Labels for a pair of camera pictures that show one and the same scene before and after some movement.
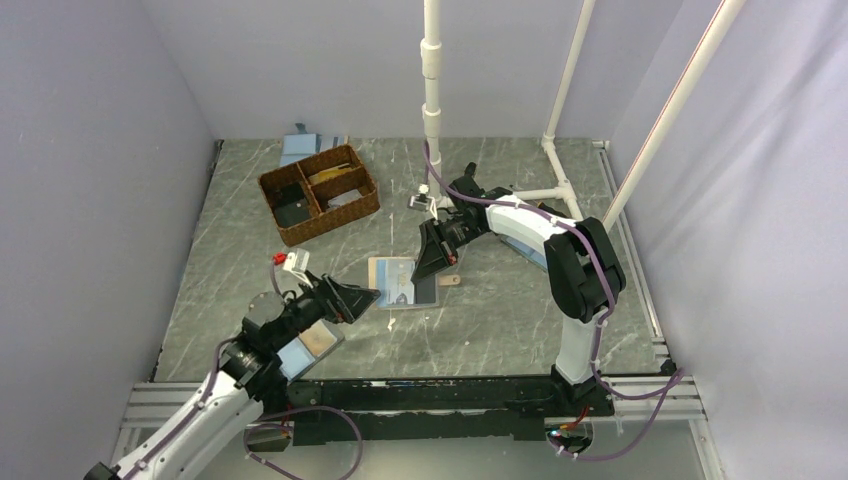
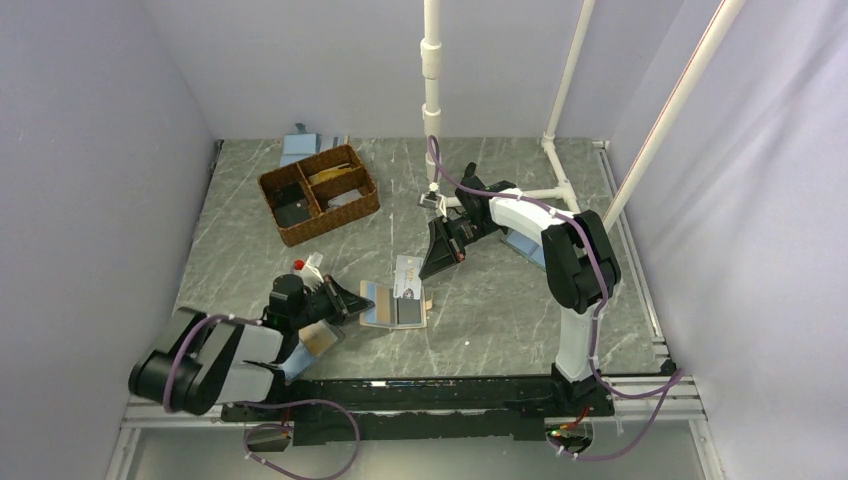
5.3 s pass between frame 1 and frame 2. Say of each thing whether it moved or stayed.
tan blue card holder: moved
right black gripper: stayed
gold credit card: stayed
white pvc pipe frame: stayed
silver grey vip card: moved
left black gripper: stayed
